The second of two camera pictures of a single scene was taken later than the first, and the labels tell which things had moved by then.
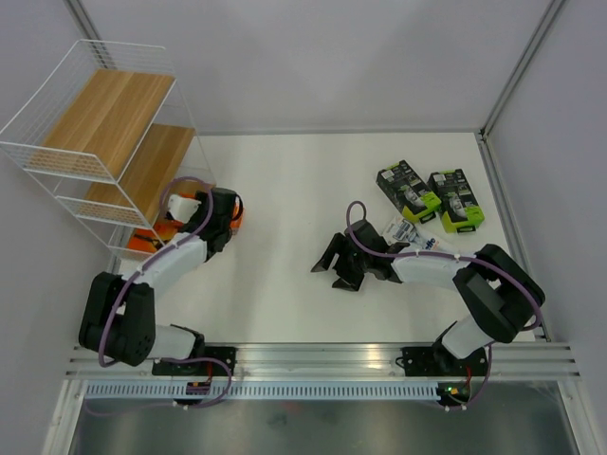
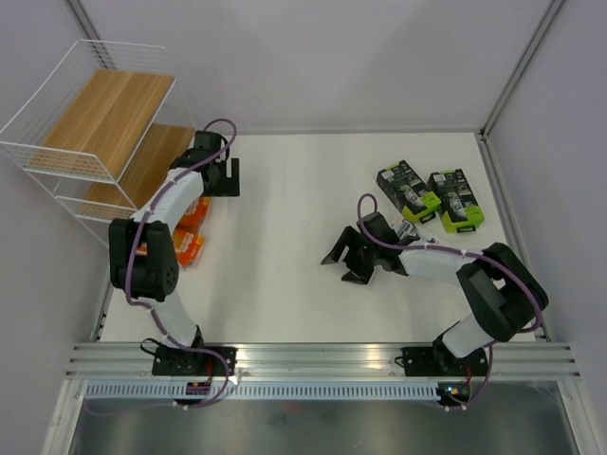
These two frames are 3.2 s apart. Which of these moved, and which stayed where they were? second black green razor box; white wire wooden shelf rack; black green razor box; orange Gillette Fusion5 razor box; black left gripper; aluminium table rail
Moved: orange Gillette Fusion5 razor box; black left gripper
Stayed: black green razor box; white wire wooden shelf rack; second black green razor box; aluminium table rail
